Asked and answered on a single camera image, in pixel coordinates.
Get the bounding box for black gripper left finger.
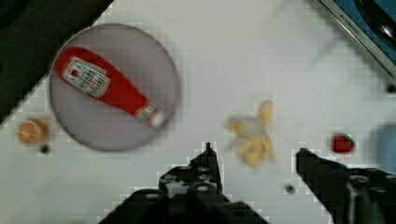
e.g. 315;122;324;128
99;144;268;224

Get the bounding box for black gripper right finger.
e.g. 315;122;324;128
296;148;396;224

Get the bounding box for peeled toy banana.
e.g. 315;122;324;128
225;101;276;168

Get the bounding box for black toaster oven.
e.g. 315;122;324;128
318;0;396;81

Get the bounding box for small red strawberry toy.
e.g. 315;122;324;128
331;133;355;154

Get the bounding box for blue cup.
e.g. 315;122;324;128
368;122;396;174

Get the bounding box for grey round plate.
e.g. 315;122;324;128
49;23;181;152

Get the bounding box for red ketchup bottle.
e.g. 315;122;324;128
53;47;165;128

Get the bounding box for orange slice toy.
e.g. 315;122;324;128
16;118;49;146

